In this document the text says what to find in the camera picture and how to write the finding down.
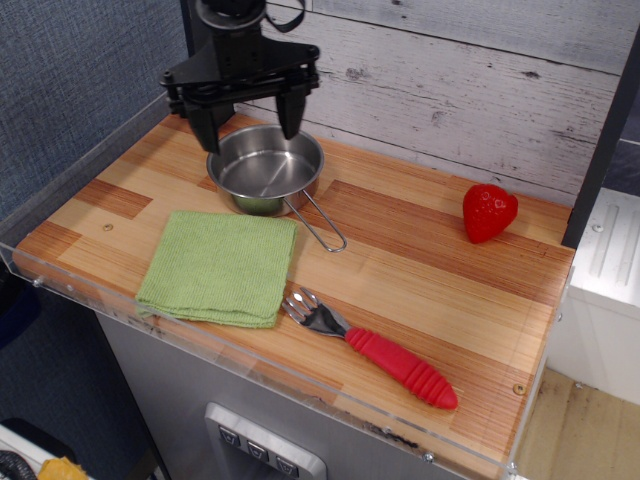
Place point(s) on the dark grey post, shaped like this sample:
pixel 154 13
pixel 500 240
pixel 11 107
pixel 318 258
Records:
pixel 197 35
pixel 605 148

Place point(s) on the small stainless steel pot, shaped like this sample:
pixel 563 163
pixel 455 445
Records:
pixel 259 172

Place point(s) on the dark grey right post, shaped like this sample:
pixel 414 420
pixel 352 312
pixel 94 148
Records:
pixel 605 148

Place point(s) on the red handled metal fork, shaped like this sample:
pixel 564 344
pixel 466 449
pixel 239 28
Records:
pixel 415 374

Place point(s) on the white ribbed side unit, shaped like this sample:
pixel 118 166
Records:
pixel 595 340

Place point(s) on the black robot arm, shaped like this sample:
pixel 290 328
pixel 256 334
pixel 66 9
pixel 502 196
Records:
pixel 234 17

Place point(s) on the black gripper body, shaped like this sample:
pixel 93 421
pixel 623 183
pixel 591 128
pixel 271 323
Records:
pixel 234 68

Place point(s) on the red plastic strawberry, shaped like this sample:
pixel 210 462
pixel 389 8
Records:
pixel 487 211

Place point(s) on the clear acrylic guard rail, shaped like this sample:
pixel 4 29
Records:
pixel 104 166

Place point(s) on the dark grey left post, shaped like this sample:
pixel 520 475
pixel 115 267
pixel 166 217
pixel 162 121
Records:
pixel 197 35

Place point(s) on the folded green cloth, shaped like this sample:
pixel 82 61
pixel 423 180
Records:
pixel 226 269

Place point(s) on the silver toy dispenser panel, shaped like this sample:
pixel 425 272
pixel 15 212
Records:
pixel 274 456

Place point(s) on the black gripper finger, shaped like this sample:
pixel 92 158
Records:
pixel 290 109
pixel 205 121

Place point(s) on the yellow and black object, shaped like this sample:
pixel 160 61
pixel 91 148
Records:
pixel 15 467

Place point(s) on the grey toy kitchen cabinet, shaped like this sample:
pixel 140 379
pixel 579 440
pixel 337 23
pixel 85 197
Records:
pixel 172 386

